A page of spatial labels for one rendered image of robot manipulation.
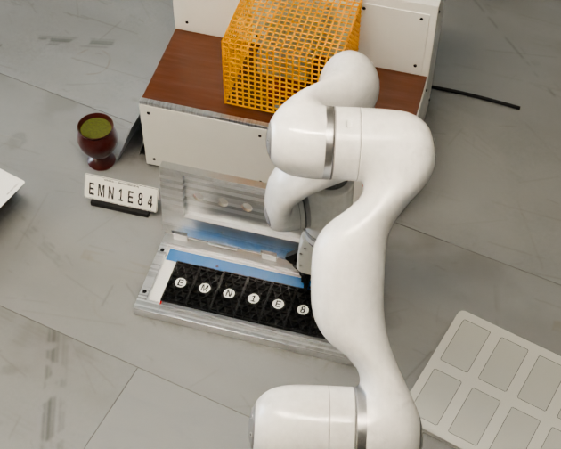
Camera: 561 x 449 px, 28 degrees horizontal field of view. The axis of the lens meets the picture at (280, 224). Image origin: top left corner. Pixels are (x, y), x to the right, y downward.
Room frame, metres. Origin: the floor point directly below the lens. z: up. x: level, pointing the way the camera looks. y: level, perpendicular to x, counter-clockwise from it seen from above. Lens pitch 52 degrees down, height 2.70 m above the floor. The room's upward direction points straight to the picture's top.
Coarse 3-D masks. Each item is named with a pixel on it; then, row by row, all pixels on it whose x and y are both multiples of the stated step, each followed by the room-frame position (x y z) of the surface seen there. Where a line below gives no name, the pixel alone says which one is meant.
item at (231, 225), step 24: (168, 168) 1.39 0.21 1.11; (192, 168) 1.39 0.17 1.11; (168, 192) 1.39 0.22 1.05; (192, 192) 1.39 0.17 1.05; (216, 192) 1.37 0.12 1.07; (240, 192) 1.36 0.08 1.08; (264, 192) 1.34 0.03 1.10; (168, 216) 1.38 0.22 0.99; (192, 216) 1.37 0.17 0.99; (216, 216) 1.37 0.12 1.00; (240, 216) 1.36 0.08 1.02; (264, 216) 1.34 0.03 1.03; (216, 240) 1.35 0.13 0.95; (240, 240) 1.34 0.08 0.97; (264, 240) 1.33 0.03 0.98; (288, 240) 1.32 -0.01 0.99
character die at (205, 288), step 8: (200, 272) 1.28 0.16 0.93; (208, 272) 1.29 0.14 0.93; (216, 272) 1.28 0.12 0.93; (200, 280) 1.27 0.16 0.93; (208, 280) 1.27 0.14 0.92; (216, 280) 1.27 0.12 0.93; (192, 288) 1.24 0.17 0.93; (200, 288) 1.24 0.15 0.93; (208, 288) 1.24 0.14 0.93; (216, 288) 1.24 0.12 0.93; (192, 296) 1.23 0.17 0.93; (200, 296) 1.23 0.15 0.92; (208, 296) 1.23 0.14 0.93; (192, 304) 1.21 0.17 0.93; (200, 304) 1.21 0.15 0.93; (208, 304) 1.21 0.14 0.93
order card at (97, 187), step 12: (96, 180) 1.50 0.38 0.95; (108, 180) 1.50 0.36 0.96; (120, 180) 1.49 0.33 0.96; (96, 192) 1.49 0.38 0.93; (108, 192) 1.48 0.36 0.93; (120, 192) 1.48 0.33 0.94; (132, 192) 1.48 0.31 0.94; (144, 192) 1.47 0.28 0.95; (156, 192) 1.47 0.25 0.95; (120, 204) 1.47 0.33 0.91; (132, 204) 1.46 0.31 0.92; (144, 204) 1.46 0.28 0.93; (156, 204) 1.46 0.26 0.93
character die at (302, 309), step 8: (296, 296) 1.23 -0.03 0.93; (304, 296) 1.23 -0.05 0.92; (296, 304) 1.21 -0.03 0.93; (304, 304) 1.21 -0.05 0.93; (296, 312) 1.19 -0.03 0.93; (304, 312) 1.19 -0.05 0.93; (312, 312) 1.19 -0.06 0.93; (288, 320) 1.17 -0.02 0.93; (296, 320) 1.18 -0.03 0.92; (304, 320) 1.18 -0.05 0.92; (312, 320) 1.17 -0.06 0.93; (288, 328) 1.15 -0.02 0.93; (296, 328) 1.15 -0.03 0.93; (304, 328) 1.16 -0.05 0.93
